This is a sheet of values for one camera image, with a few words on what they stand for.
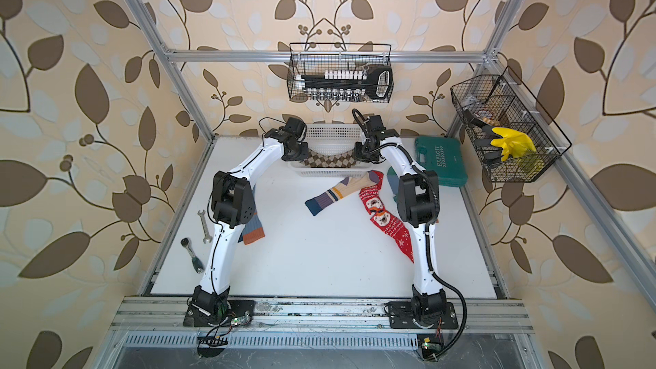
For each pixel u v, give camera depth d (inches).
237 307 30.2
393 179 41.6
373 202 38.0
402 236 35.1
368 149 30.1
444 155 42.2
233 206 24.4
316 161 41.3
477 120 29.1
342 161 41.3
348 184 40.1
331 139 50.3
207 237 35.7
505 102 31.1
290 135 31.0
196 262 33.2
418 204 23.9
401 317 28.7
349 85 34.0
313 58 35.9
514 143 27.2
